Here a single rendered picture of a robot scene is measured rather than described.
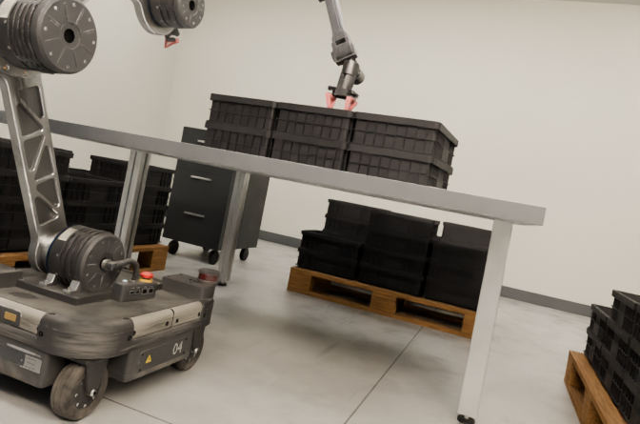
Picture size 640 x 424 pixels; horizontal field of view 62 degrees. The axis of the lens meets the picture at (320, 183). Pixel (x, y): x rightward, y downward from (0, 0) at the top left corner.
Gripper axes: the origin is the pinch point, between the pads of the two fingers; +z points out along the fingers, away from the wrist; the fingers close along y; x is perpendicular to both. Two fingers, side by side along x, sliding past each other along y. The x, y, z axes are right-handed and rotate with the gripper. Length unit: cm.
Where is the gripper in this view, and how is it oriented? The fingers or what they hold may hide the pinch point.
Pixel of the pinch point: (336, 114)
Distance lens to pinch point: 193.5
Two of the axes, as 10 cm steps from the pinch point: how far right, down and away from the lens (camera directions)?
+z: -2.8, 9.6, -0.3
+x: -3.9, -1.5, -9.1
